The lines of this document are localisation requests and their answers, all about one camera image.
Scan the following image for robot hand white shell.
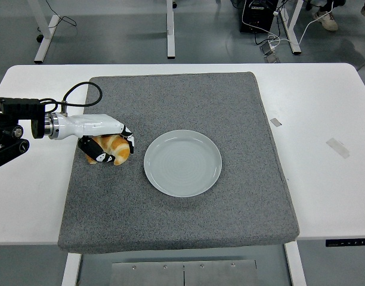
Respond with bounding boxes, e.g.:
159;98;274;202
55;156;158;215
60;113;136;165

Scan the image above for golden croissant bread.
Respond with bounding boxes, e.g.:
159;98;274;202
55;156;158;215
85;134;131;166

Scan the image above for pale grey round plate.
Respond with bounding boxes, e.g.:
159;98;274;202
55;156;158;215
143;129;223;198

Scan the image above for grey metal plate with screws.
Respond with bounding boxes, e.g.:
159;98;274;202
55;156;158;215
111;259;258;286

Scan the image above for grey fabric mat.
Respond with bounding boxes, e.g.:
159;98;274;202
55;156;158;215
57;71;300;255

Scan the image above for white desk leg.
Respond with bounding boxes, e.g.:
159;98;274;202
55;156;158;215
166;0;175;59
33;14;61;64
279;0;303;55

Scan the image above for white table leg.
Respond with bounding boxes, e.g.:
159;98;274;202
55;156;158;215
61;252;82;286
284;240;308;286

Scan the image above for grey power adapter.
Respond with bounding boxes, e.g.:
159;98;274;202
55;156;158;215
259;43;281;64

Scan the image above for black equipment box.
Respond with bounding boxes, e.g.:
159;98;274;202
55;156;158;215
239;0;275;34

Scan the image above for large clear tape piece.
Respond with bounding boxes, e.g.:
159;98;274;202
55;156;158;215
325;138;351;160

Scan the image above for black table control panel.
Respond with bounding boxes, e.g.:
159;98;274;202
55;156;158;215
325;238;365;247

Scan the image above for thin black floor cable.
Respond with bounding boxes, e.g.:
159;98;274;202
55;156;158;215
36;0;78;32

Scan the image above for white cable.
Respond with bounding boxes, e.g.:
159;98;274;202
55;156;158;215
241;0;321;50

